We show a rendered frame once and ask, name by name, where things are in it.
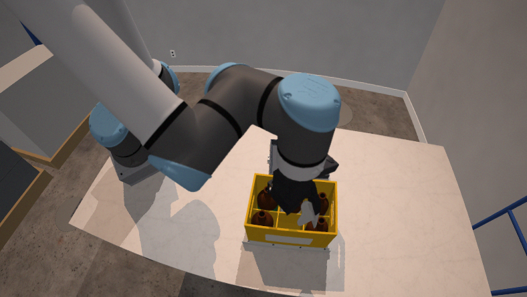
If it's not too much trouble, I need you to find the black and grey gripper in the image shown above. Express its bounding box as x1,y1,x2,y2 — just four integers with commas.
268,169,321,228

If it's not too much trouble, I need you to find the yellow crate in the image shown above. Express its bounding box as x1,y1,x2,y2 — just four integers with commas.
244,175,338,248

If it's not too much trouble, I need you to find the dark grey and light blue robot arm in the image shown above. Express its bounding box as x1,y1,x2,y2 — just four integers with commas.
0,0,341,192

